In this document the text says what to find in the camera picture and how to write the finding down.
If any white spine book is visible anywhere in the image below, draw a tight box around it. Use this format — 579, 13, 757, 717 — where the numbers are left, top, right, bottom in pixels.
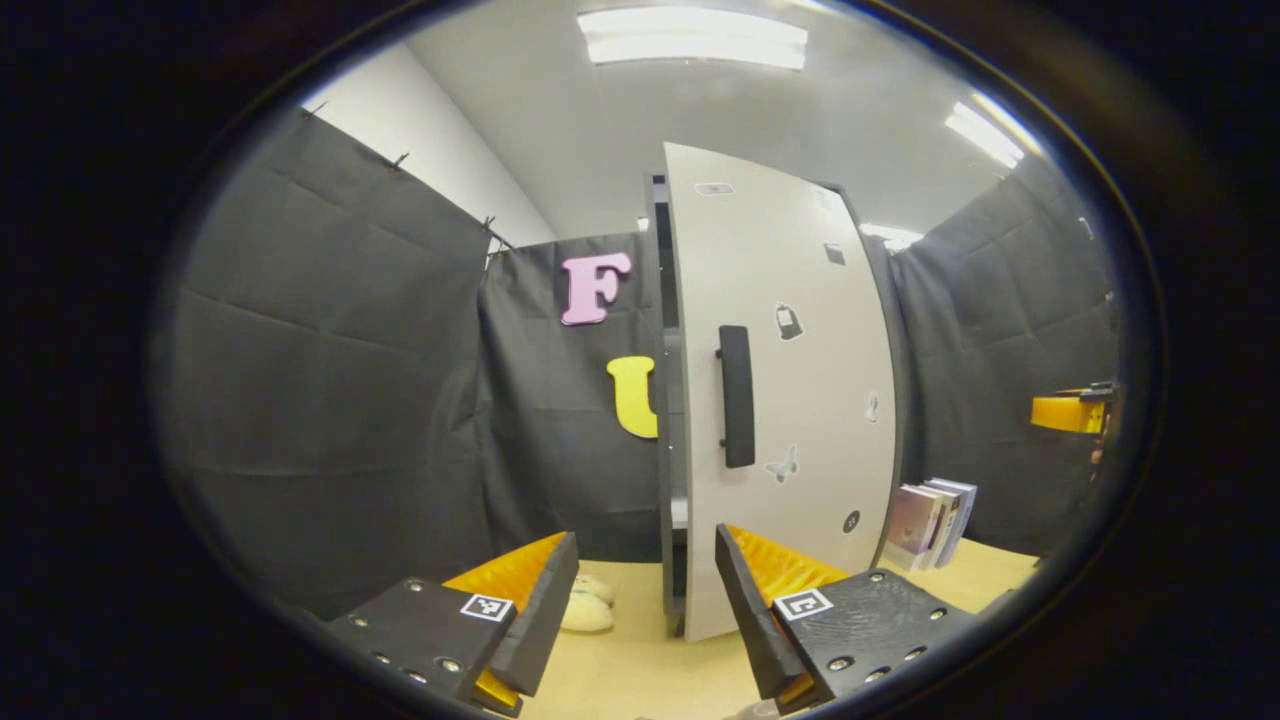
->
920, 482, 961, 571

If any large ceiling light panel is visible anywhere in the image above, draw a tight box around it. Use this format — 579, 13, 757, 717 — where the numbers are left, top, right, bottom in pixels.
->
577, 6, 809, 71

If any gray cabinet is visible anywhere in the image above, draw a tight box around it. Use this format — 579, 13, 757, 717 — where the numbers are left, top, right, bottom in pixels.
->
643, 172, 916, 636

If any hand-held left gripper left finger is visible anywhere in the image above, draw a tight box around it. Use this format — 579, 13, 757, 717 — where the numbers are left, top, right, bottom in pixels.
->
322, 530, 581, 719

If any gray blue book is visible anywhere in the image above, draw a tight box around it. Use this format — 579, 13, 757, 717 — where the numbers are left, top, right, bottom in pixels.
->
930, 477, 979, 568

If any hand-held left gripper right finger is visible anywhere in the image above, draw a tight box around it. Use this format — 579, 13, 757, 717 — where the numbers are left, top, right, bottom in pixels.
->
714, 522, 979, 717

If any gray cabinet door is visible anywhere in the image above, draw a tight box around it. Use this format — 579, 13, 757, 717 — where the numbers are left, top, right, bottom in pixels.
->
662, 142, 898, 643

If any black backdrop cloth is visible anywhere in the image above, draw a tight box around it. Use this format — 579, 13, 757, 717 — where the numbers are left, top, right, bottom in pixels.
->
160, 105, 1121, 621

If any pink cover book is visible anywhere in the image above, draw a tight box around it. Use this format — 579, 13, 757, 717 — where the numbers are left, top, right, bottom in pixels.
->
882, 484, 943, 573

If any black cabinet door handle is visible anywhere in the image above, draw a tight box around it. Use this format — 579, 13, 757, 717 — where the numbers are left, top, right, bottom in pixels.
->
714, 325, 757, 469

